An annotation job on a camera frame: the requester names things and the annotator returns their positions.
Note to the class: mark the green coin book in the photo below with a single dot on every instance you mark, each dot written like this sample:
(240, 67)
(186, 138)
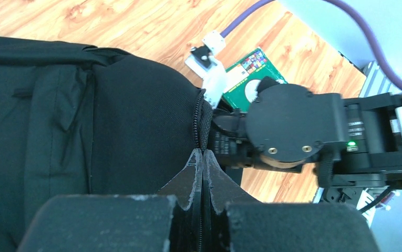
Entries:
(244, 76)

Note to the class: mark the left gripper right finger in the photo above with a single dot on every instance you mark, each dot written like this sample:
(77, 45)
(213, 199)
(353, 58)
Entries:
(236, 221)

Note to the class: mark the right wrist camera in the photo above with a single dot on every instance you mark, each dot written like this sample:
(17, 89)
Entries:
(202, 61)

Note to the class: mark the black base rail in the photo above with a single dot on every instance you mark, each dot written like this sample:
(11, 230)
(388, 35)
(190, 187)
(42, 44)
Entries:
(358, 197)

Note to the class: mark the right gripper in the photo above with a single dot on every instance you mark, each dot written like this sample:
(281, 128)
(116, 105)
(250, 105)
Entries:
(285, 127)

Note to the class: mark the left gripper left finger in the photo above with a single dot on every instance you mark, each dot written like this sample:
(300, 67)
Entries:
(169, 220)

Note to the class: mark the black backpack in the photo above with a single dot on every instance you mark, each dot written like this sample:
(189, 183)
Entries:
(78, 119)

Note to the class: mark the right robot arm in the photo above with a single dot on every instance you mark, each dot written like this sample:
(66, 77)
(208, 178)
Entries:
(350, 141)

